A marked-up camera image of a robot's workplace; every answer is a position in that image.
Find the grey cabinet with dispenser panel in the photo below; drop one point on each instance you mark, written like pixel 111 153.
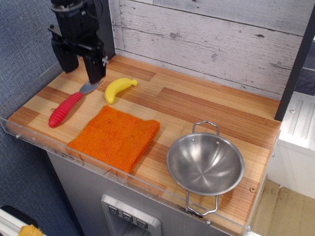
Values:
pixel 105 207

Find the red handled metal fork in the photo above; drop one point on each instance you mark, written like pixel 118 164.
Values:
pixel 64 108

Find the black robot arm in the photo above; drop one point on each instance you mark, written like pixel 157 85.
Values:
pixel 76 35

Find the white ribbed side unit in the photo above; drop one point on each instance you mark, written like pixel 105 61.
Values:
pixel 292 164

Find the stainless steel two-handled bowl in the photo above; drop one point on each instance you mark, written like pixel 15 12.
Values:
pixel 205 164

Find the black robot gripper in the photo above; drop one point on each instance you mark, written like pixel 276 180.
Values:
pixel 76 34

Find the orange folded cloth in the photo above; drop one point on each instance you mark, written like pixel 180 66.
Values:
pixel 116 138

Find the yellow toy banana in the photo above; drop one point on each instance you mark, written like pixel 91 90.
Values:
pixel 117 86

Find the black vertical post left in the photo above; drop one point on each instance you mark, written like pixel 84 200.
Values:
pixel 105 32

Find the clear acrylic table guard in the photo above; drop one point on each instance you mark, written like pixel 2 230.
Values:
pixel 180 103

